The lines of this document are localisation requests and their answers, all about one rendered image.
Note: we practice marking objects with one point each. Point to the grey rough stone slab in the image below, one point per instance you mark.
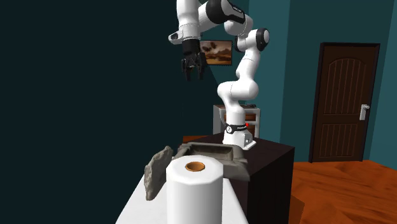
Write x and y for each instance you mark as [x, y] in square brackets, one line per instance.
[156, 173]

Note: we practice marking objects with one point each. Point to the framed brown wall picture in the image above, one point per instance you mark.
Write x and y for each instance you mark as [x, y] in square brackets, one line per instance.
[218, 52]

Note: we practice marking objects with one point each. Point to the dark brown door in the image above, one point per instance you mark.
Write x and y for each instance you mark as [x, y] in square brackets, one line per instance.
[342, 105]

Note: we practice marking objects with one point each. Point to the dark robot stand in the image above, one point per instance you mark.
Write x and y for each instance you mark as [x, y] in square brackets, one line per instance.
[270, 173]

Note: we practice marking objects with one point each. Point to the white and brown cabinet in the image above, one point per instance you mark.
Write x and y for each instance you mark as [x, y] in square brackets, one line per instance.
[251, 119]

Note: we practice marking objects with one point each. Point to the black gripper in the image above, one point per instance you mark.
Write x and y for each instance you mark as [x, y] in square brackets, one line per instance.
[191, 48]

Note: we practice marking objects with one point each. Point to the white paper towel roll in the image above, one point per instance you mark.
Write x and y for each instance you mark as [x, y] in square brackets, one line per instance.
[194, 192]

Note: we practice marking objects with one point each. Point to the grey stone tray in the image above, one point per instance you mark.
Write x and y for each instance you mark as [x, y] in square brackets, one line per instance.
[229, 161]

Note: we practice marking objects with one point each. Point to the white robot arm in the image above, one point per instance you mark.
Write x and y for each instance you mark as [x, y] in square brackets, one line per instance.
[240, 90]

